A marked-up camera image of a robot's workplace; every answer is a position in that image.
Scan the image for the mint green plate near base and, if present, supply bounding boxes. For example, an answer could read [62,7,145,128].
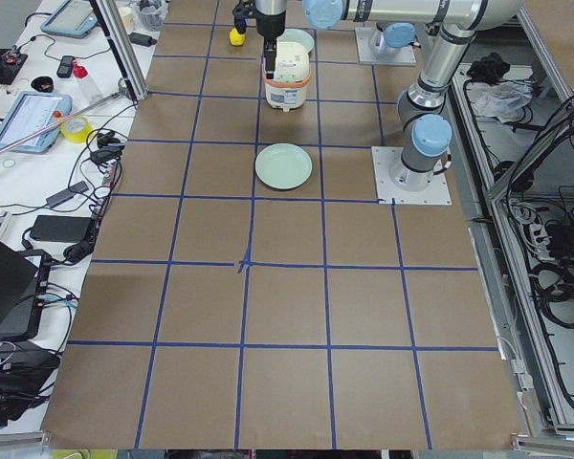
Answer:
[254,143,313,190]

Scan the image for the coiled black cables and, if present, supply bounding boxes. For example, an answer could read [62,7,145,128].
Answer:
[530,267,574,331]

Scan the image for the black small bowl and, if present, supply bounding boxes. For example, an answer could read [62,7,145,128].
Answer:
[31,76,54,93]

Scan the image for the black usb hub dongle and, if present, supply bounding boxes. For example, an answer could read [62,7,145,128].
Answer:
[46,181,89,208]

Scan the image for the yellow tape roll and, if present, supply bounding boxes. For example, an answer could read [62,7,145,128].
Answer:
[59,116,93,143]

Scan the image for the white rice cooker orange handle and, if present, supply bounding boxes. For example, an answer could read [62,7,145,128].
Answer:
[262,41,311,112]

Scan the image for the black idle gripper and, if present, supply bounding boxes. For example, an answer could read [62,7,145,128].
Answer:
[263,36,277,79]

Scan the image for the blue teach pendant tablet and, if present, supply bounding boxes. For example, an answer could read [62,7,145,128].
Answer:
[0,91,73,148]
[40,0,98,39]

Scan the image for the aluminium frame post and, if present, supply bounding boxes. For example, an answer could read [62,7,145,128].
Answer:
[90,0,148,101]

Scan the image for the black power adapter brick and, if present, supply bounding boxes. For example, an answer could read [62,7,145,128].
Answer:
[30,215,92,243]

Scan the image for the crumpled white cloth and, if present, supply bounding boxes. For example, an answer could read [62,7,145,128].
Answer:
[472,82,533,122]

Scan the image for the black remote handset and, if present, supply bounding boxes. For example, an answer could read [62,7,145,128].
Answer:
[56,55,76,78]

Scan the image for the mint green plate far side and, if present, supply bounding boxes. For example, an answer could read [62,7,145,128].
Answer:
[278,28,315,54]

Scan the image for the yellow sponge potato toy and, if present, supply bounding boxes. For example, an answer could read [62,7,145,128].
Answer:
[229,28,246,47]

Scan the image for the blue teach pendant tablet far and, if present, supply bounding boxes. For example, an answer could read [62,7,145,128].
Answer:
[40,0,98,39]

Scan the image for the blue teach pendant tablet near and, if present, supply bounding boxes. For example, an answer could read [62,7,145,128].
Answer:
[0,91,73,148]

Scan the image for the black cloth bundle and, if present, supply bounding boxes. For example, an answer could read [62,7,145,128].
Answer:
[466,53,511,85]

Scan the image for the black laptop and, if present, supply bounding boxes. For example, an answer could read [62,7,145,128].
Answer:
[0,241,51,342]

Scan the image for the silver robot arm pressing cooker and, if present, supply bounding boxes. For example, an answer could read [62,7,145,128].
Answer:
[303,0,523,192]

